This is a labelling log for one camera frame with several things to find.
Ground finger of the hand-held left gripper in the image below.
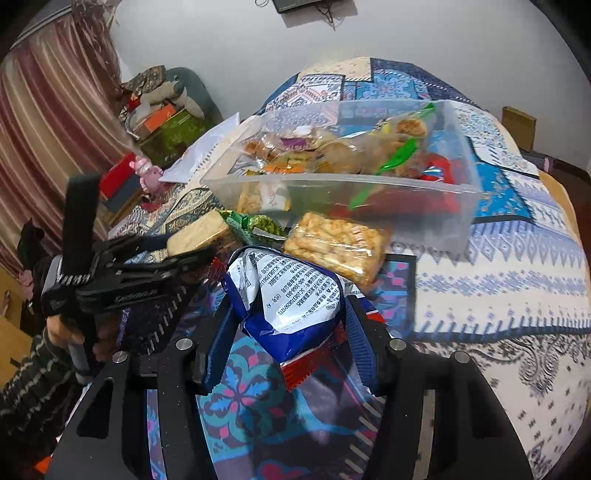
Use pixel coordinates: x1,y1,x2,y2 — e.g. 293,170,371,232
95,233,169,259
115,247,222,296

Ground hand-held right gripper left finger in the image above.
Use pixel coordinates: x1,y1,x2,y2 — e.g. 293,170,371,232
44,298,241,480

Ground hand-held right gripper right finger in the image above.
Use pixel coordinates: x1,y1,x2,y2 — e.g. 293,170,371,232
346,295,532,480

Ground pale yellow cracker packet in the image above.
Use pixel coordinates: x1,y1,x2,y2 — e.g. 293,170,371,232
166,220,232,257

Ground blue white snack bag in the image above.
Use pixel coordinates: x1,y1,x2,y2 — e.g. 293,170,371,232
222,246,386,393

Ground orange fried snack packet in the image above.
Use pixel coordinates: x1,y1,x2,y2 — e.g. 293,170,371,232
245,138,324,174
238,182,291,213

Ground clear plastic storage bin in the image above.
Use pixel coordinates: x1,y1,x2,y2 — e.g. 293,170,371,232
199,99,483,254

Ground bread packet with green label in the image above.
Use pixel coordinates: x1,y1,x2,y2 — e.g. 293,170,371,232
318,134,419,213

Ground brown pastry packet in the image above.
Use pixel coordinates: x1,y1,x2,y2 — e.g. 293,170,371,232
369,104,437,139

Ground person's left forearm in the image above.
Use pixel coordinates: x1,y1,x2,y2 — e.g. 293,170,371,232
0,328,93,467

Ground person's left hand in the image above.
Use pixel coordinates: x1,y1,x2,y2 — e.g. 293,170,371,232
44,314,118,365

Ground red box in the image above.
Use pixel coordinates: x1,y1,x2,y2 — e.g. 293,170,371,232
99,154,141,199

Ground pink toy figure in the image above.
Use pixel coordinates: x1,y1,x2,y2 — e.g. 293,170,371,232
129,156,163,192

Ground green snack packet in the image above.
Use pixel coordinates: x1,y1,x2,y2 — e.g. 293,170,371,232
217,209,289,245

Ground golden rice cracker packet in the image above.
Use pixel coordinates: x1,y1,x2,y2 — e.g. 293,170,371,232
283,211,392,289

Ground white plastic bag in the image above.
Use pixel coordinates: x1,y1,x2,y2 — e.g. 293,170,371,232
159,114,243,183

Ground orange box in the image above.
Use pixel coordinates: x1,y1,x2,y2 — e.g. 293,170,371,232
131,104,178,137

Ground grey plush toy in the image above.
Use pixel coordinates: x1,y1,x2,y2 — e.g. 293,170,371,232
139,80,204,116

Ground patterned brown cloth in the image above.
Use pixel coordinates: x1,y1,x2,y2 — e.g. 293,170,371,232
121,66,168,93

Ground striped red curtain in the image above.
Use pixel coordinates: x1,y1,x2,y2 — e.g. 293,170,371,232
0,0,134,278

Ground grey clothing heap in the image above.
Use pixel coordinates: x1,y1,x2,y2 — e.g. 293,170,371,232
526,150,573,174

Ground cardboard box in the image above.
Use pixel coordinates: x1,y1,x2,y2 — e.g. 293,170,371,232
502,106,537,152

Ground small black monitor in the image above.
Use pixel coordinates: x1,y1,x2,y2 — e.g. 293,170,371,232
271,0,319,14

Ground black monitor cables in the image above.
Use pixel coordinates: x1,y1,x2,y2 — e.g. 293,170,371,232
318,0,347,28

